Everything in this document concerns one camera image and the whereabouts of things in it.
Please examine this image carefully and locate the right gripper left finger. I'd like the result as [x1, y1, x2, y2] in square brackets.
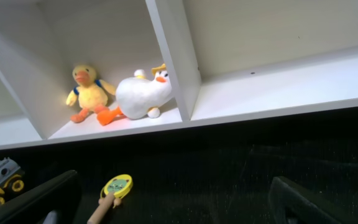
[0, 169, 82, 224]

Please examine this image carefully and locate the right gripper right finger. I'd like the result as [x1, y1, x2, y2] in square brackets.
[267, 175, 358, 224]

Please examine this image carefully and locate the yellow cat face rattle drum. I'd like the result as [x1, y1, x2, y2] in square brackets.
[86, 174, 134, 224]

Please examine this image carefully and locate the white shelf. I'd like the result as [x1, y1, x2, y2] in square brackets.
[0, 0, 358, 153]

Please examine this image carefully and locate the yellow plush duck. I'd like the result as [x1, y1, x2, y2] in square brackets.
[65, 64, 117, 124]

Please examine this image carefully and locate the white plush duck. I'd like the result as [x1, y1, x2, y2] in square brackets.
[96, 63, 174, 126]

